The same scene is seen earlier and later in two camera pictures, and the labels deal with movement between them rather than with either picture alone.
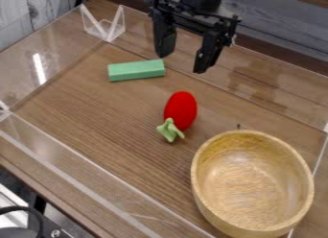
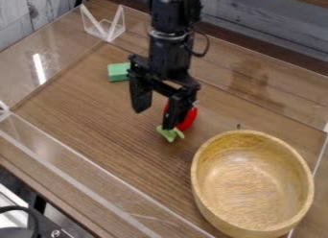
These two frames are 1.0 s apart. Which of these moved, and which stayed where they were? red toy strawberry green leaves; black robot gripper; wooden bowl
Moved: black robot gripper
Stayed: wooden bowl; red toy strawberry green leaves
